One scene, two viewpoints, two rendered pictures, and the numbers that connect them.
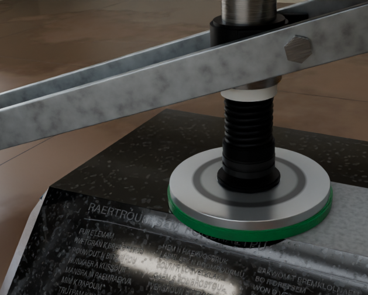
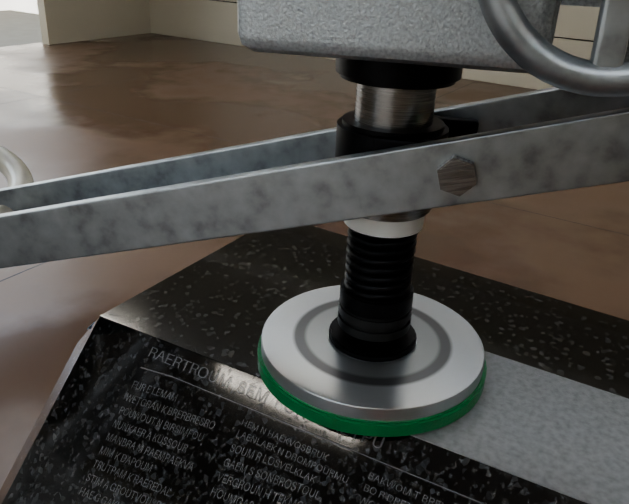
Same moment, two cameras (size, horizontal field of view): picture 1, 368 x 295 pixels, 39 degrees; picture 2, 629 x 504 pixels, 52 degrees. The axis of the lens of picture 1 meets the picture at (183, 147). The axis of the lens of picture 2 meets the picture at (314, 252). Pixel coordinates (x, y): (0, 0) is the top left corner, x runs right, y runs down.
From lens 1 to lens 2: 10 cm
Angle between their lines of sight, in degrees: 1
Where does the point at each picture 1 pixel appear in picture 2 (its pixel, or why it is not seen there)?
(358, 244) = (514, 456)
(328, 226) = (474, 423)
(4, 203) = (74, 301)
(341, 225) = (493, 422)
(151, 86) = (244, 203)
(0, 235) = (63, 342)
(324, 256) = (463, 469)
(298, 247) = (428, 451)
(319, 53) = (487, 184)
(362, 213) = (524, 406)
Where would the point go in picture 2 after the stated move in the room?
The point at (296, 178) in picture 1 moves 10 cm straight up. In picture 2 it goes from (438, 346) to (452, 251)
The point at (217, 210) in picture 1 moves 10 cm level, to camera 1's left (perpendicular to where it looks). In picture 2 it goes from (321, 384) to (205, 378)
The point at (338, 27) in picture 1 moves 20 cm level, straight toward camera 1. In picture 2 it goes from (518, 151) to (497, 271)
